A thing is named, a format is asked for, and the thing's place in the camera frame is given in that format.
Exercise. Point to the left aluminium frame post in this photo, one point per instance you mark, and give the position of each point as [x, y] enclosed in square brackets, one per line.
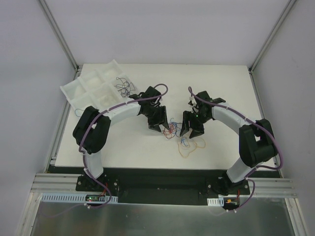
[58, 34]

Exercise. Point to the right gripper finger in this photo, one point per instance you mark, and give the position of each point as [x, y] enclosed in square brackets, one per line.
[195, 132]
[185, 123]

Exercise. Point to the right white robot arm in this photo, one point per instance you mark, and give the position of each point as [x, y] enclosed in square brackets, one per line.
[256, 139]

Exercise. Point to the left white cable duct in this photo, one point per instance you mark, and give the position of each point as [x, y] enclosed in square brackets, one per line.
[78, 198]

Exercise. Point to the aluminium frame post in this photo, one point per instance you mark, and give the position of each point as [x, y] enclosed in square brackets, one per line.
[272, 34]
[58, 34]

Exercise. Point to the white cable duct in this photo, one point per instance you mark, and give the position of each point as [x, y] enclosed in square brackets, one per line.
[78, 198]
[215, 202]

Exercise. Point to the aluminium front rail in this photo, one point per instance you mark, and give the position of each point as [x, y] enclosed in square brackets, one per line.
[262, 187]

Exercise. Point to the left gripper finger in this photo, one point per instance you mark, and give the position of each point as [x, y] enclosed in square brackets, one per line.
[164, 120]
[154, 127]

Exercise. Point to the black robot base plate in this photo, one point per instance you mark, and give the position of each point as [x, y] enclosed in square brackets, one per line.
[164, 186]

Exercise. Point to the white foam compartment tray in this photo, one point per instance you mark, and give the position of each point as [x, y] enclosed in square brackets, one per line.
[101, 88]

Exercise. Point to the right white cable duct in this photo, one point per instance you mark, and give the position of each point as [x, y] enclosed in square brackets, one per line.
[215, 202]

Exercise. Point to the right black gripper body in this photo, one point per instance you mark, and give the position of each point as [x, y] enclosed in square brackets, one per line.
[193, 122]

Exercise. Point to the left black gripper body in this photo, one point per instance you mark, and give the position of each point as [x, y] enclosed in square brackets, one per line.
[156, 117]

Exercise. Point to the right aluminium frame post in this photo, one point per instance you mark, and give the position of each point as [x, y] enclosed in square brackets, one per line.
[272, 34]

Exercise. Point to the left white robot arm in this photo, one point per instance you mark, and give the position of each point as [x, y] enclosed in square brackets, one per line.
[91, 131]

